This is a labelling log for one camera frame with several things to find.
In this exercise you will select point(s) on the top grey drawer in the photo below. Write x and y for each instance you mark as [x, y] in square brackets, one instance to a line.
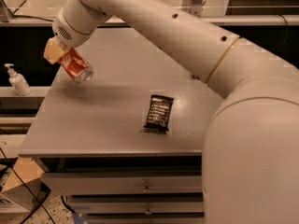
[123, 182]

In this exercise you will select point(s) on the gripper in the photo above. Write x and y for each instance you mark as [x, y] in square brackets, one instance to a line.
[69, 32]

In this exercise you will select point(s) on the cardboard box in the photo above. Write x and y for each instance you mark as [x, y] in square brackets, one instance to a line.
[20, 187]

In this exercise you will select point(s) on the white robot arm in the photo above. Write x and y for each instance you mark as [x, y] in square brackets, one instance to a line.
[250, 164]

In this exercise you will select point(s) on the bottom grey drawer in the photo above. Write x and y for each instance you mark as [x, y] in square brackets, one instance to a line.
[179, 218]

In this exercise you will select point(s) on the middle grey drawer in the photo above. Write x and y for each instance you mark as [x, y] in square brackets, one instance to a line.
[138, 204]

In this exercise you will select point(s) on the grey drawer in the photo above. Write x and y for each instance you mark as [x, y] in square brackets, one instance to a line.
[179, 218]
[123, 182]
[138, 204]

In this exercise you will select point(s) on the grey drawer cabinet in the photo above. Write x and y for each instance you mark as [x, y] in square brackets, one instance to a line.
[98, 126]

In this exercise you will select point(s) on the black snack bar packet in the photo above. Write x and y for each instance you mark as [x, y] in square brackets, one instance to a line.
[159, 113]

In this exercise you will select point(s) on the red coke can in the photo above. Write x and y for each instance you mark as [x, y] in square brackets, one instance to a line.
[76, 66]

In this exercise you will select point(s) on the white pump soap bottle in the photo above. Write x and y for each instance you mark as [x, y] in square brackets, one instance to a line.
[17, 81]

